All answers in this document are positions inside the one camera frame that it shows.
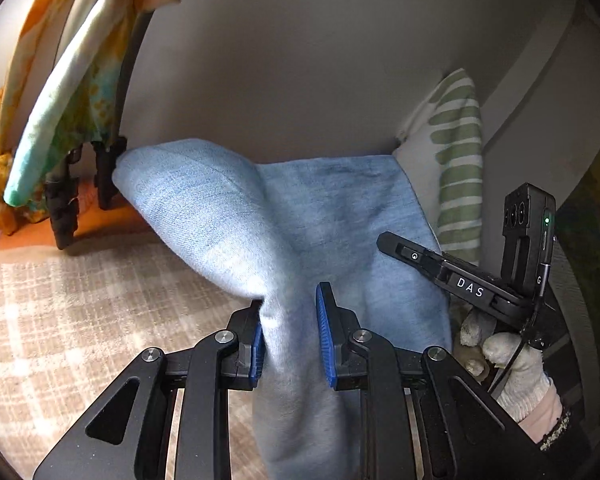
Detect blue denim jeans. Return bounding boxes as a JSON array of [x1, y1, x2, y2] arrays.
[[112, 139, 451, 479]]

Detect right forearm black sleeve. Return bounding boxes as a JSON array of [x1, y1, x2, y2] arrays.
[[516, 379, 591, 474]]

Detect white gloved right hand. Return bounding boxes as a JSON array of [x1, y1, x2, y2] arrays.
[[453, 309, 562, 434]]

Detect beige plaid bed blanket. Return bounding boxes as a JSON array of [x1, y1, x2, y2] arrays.
[[0, 243, 246, 479]]

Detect green patterned white pillow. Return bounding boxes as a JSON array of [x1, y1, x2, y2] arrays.
[[393, 68, 483, 264]]

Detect orange bed sheet edge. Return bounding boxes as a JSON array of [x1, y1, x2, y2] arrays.
[[0, 180, 150, 250]]

